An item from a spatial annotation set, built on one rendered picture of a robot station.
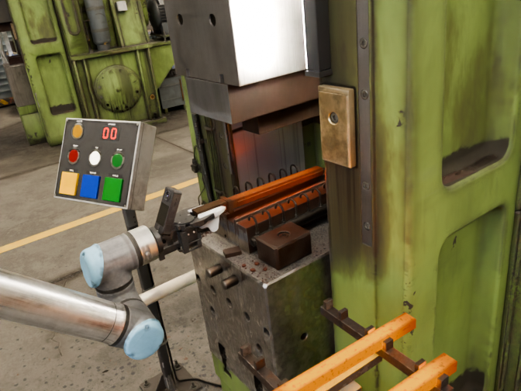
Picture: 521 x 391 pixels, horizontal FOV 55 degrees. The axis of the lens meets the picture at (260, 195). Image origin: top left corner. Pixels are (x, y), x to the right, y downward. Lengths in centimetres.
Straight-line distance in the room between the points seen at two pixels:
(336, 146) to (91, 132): 94
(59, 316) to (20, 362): 174
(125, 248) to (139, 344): 22
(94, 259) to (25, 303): 22
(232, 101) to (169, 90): 557
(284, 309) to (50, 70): 517
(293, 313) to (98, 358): 147
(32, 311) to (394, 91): 79
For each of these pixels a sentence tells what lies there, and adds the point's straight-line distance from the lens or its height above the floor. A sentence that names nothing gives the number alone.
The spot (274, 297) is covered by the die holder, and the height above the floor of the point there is 87.
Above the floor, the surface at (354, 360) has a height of 94.
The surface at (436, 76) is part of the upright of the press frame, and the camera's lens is 102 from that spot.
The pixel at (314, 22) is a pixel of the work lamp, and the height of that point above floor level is 149.
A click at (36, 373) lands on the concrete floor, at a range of 268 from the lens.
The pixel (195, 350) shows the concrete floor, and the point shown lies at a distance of 248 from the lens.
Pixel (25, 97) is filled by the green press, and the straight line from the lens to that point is 636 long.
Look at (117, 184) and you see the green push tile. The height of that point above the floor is 103.
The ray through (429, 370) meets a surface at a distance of 94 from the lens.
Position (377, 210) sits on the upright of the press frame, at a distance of 112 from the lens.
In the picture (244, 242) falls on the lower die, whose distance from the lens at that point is 133.
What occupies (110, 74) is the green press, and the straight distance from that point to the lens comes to 612.
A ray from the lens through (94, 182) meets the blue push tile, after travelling 171.
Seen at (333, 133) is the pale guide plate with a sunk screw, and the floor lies 126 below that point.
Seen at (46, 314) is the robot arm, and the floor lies 105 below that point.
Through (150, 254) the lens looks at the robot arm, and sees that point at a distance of 121.
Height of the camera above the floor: 159
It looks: 24 degrees down
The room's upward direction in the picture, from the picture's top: 7 degrees counter-clockwise
